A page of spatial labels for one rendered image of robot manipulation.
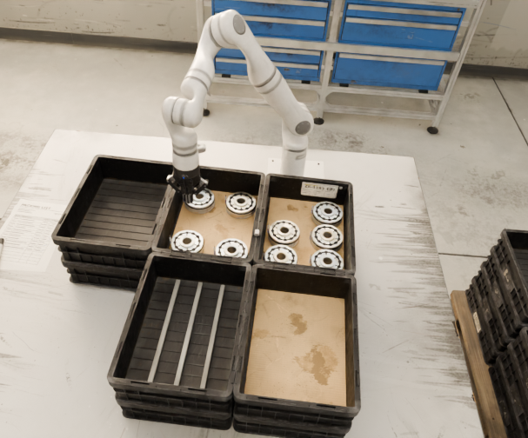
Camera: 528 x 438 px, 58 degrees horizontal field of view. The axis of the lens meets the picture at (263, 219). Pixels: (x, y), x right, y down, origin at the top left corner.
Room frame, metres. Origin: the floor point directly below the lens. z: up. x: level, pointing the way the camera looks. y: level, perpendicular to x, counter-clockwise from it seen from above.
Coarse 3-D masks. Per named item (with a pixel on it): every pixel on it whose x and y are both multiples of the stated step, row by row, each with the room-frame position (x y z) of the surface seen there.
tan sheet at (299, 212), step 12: (276, 204) 1.20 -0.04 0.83; (288, 204) 1.21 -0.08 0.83; (300, 204) 1.21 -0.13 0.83; (312, 204) 1.22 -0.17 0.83; (276, 216) 1.14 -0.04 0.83; (288, 216) 1.15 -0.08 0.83; (300, 216) 1.15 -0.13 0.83; (300, 228) 1.10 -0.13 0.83; (312, 228) 1.10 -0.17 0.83; (264, 240) 1.03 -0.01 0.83; (300, 240) 1.04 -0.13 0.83; (264, 252) 0.98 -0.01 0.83; (300, 252) 0.99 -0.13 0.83; (312, 252) 1.00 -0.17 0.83
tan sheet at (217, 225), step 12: (216, 192) 1.24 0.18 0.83; (228, 192) 1.24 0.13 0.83; (216, 204) 1.18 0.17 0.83; (180, 216) 1.11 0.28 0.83; (192, 216) 1.11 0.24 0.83; (204, 216) 1.12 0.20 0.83; (216, 216) 1.12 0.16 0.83; (228, 216) 1.12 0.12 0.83; (252, 216) 1.13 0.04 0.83; (180, 228) 1.06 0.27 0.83; (192, 228) 1.06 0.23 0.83; (204, 228) 1.06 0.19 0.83; (216, 228) 1.07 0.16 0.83; (228, 228) 1.07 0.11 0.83; (240, 228) 1.08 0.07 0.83; (252, 228) 1.08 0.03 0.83; (204, 240) 1.01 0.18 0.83; (216, 240) 1.02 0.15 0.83; (240, 240) 1.02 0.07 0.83; (204, 252) 0.96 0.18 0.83
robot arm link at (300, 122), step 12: (276, 72) 1.35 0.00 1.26; (276, 84) 1.33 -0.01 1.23; (264, 96) 1.34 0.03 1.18; (276, 96) 1.33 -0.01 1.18; (288, 96) 1.35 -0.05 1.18; (276, 108) 1.34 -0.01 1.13; (288, 108) 1.34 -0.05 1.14; (300, 108) 1.36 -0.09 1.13; (288, 120) 1.34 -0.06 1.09; (300, 120) 1.35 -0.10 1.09; (312, 120) 1.38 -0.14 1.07; (300, 132) 1.35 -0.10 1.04
